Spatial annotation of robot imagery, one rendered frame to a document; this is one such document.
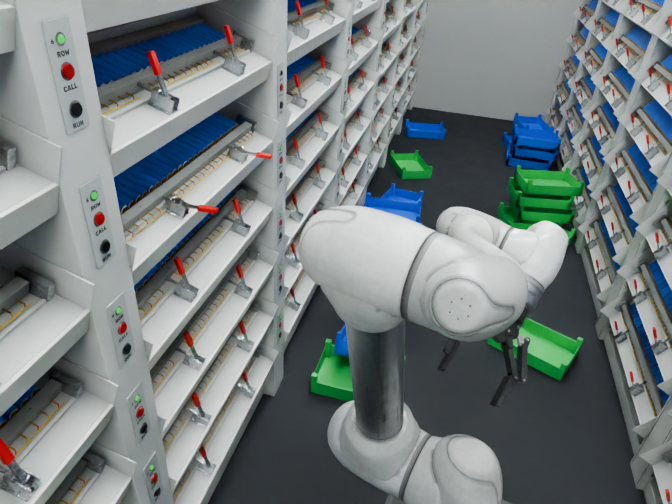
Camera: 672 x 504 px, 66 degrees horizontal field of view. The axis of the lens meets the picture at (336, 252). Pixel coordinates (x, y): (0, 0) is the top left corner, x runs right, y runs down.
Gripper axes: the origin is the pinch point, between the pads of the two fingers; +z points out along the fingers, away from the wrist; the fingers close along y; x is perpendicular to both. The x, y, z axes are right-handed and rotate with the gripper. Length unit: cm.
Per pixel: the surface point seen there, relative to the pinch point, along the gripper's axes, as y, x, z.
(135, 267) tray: -64, -25, 19
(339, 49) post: -77, 53, -83
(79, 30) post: -78, -51, 2
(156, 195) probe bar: -71, -17, 7
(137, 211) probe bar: -70, -21, 12
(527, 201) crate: 33, 138, -128
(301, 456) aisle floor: -12, 61, 36
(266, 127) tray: -70, 11, -27
